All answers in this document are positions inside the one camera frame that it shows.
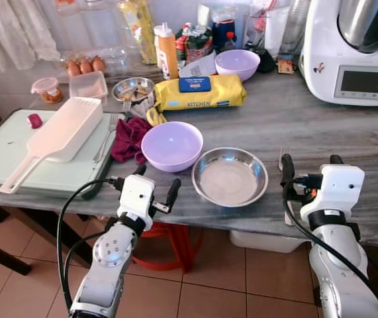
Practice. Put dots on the white kitchen machine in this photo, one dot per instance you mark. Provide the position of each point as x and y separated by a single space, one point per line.
321 73

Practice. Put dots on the pale green cutting board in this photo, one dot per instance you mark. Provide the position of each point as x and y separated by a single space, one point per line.
0 156

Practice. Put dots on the yellow kitchen cloth package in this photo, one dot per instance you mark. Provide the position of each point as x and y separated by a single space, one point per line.
208 98

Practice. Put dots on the small steel bowl with food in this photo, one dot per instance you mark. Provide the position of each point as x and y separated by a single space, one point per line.
134 89

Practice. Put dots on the white curtain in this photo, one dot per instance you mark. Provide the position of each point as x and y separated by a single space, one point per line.
16 30

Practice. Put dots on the small pink-lidded plastic container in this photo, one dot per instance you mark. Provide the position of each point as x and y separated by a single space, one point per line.
47 89

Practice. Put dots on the orange bottle with white cap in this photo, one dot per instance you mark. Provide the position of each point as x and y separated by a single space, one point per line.
167 56

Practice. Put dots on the small brown box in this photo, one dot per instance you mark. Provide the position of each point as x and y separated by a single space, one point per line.
284 64

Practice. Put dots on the white paper envelope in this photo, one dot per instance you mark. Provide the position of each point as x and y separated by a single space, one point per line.
198 66

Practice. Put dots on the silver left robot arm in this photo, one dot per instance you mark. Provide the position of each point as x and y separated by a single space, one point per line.
109 265

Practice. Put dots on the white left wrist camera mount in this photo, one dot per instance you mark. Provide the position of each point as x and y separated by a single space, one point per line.
136 195

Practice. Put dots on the dark red cloth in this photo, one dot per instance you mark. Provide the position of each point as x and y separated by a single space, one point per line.
129 140

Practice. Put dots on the black round object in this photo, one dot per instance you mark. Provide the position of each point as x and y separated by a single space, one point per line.
266 61

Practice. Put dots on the clear plastic food box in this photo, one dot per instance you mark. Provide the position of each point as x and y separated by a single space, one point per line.
88 85

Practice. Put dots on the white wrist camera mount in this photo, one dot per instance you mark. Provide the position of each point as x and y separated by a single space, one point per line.
337 189
136 195

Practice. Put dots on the stack of clear cups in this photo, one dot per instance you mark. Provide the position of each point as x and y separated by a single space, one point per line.
294 26

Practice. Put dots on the red plastic stool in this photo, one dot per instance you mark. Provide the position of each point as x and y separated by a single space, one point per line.
179 248

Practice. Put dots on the green and red food packet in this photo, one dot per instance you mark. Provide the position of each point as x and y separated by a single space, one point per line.
195 43

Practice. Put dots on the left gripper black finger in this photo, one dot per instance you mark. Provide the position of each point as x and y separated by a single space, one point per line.
140 169
173 192

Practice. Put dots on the large empty steel bowl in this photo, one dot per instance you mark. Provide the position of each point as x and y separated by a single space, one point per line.
230 179

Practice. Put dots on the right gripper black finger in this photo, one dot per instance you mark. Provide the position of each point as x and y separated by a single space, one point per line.
287 175
336 159

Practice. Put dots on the steel fork by board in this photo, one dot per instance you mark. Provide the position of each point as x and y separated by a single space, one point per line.
106 139

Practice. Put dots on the white storage box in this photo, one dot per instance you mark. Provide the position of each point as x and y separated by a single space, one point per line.
268 241

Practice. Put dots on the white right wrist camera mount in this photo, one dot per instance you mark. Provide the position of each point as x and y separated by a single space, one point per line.
337 189

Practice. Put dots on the small red piece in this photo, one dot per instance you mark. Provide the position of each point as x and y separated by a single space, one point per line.
35 120

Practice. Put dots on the steel mixing jug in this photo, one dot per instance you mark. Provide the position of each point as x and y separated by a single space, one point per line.
367 23

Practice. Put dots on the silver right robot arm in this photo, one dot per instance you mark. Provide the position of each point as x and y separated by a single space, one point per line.
337 265

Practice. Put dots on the tall yellow food pack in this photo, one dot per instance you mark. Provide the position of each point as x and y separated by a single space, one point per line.
139 30

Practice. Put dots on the small purple plastic bowl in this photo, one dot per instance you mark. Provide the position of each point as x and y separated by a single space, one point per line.
237 64

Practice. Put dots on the large purple plastic bowl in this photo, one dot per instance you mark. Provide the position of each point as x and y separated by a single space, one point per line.
172 146

